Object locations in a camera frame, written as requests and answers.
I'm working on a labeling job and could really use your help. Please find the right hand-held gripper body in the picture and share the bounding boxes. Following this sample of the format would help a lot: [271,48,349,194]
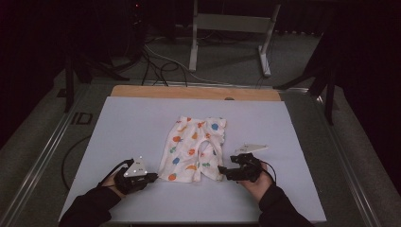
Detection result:
[226,143,269,183]

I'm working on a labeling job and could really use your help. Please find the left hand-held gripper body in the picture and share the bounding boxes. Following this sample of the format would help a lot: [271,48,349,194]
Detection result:
[113,155,149,196]

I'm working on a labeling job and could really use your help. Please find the white fruit print pants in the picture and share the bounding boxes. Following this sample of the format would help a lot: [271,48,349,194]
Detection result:
[157,115,228,183]

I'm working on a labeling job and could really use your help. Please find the person's right hand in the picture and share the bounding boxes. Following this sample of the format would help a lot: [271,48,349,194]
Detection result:
[240,169,276,203]

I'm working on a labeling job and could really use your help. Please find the person's left hand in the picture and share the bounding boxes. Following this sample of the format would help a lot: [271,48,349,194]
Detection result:
[100,171,127,200]

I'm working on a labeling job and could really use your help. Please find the white table cover sheet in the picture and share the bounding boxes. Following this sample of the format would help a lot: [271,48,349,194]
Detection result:
[58,96,327,224]

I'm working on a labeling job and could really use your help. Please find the black metal stand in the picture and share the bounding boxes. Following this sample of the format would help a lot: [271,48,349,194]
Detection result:
[273,31,338,126]
[61,51,131,114]

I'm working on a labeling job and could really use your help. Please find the white metal stand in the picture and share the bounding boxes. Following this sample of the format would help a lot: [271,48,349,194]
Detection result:
[188,0,282,79]

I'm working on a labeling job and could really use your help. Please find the black equipment tower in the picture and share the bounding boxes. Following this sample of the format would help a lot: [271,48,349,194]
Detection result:
[125,0,148,62]

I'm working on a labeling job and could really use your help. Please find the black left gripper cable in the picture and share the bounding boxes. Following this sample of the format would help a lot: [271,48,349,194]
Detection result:
[96,158,135,187]

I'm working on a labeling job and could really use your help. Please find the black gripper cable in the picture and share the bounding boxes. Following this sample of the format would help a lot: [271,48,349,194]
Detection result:
[96,158,135,187]
[259,160,278,185]

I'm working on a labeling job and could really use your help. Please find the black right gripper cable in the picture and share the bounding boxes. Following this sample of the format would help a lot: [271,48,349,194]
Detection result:
[259,160,278,185]

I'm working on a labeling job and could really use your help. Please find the black floor cable loop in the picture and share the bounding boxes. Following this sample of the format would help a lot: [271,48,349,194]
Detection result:
[61,134,93,191]

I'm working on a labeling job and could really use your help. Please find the black floor cable bundle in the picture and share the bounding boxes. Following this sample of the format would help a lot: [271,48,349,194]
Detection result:
[140,46,190,88]

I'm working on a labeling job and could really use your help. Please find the white floor cable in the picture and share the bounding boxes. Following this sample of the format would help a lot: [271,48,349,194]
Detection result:
[145,44,235,87]

